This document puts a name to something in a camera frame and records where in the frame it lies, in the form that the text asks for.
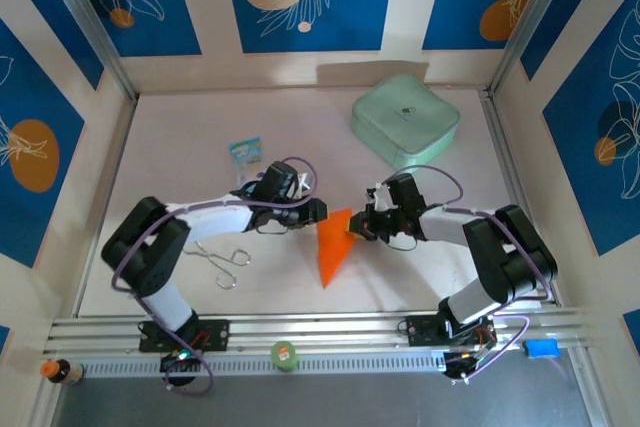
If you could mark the orange cloth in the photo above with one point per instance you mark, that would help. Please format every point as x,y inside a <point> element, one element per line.
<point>332,252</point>

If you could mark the green capped can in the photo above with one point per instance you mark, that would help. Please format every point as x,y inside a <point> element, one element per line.
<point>284,354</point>

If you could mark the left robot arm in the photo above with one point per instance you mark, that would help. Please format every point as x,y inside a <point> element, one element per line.
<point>145,247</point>

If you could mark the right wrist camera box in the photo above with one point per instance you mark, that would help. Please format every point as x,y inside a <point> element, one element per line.
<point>405,192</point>

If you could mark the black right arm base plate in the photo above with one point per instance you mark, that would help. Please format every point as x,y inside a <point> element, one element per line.
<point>417,329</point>

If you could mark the blue box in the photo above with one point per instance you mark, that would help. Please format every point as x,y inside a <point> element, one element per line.
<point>540,349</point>

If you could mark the black electronics board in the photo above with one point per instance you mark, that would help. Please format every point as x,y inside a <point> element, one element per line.
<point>457,364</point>
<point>172,362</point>

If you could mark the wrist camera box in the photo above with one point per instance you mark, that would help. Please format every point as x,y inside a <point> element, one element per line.
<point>405,192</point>
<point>277,179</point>

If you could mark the aluminium side rail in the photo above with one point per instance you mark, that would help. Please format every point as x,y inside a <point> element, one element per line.
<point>507,157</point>

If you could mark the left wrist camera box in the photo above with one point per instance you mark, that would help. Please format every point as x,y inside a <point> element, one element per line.
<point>277,179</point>

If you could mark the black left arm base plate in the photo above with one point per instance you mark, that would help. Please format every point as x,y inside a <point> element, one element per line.
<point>220,334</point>

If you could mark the mint green zip case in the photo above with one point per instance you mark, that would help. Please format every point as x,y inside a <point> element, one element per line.
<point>405,117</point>

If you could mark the aluminium frame post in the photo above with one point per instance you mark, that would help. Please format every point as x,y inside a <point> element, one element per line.
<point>531,22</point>
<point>90,22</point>

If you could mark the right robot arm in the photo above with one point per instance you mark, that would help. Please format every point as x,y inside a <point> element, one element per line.
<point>510,252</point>

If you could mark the blue wet wipes packet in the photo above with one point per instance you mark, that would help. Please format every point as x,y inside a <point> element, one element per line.
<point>245,154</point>

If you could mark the brown bottle orange cap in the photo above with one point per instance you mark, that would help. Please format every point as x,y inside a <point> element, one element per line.
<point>60,371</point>

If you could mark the aluminium mounting rail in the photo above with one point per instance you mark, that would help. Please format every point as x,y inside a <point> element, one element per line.
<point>325,327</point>

